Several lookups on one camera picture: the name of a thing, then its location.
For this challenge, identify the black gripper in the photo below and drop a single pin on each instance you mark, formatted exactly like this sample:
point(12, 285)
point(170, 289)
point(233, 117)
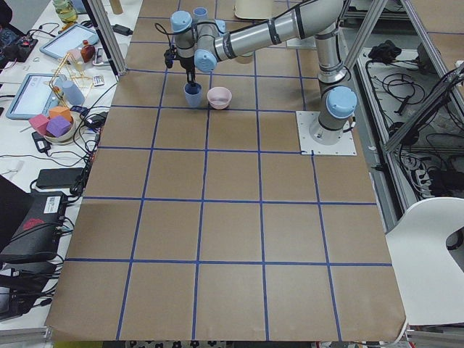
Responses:
point(187, 64)

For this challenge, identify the dark blue plastic cup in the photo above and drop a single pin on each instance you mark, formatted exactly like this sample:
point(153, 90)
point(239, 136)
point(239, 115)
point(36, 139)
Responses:
point(193, 95)

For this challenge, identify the light blue plastic cup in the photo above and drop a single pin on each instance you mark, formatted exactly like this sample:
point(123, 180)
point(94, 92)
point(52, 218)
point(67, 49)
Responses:
point(200, 14)

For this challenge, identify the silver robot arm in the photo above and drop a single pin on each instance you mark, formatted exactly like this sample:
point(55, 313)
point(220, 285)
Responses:
point(199, 42)

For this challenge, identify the pink bowl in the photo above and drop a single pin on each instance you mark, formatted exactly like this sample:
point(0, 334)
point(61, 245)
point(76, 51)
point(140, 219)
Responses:
point(219, 97)

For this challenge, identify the brown glass bottle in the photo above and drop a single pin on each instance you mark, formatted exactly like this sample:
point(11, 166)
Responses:
point(87, 52)

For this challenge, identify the blue cased tablet far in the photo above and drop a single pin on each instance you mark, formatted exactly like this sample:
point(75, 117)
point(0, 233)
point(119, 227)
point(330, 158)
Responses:
point(72, 38)

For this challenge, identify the blue cased tablet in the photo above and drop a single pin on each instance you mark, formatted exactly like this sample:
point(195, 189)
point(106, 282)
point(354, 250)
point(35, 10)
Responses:
point(34, 97)
point(72, 38)

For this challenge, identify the wooden marble run toy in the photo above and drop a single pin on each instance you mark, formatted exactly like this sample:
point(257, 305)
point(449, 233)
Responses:
point(70, 68)

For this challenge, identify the bowl of foam cubes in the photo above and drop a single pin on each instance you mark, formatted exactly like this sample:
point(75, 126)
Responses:
point(58, 127)

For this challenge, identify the blue cased tablet near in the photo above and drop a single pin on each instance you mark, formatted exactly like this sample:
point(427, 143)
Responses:
point(34, 97)

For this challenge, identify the black power adapter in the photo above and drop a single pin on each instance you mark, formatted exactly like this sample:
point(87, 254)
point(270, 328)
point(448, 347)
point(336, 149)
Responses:
point(61, 178)

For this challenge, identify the black cloth bundle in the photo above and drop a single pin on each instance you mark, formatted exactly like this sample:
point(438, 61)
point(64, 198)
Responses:
point(385, 52)

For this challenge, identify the white chair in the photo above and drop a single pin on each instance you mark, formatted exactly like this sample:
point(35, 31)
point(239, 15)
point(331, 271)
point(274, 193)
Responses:
point(429, 280)

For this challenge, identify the aluminium frame post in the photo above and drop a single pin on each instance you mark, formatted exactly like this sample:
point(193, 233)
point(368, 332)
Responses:
point(103, 28)

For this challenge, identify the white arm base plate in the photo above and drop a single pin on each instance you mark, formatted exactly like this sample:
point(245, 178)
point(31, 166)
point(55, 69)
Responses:
point(298, 43)
point(316, 140)

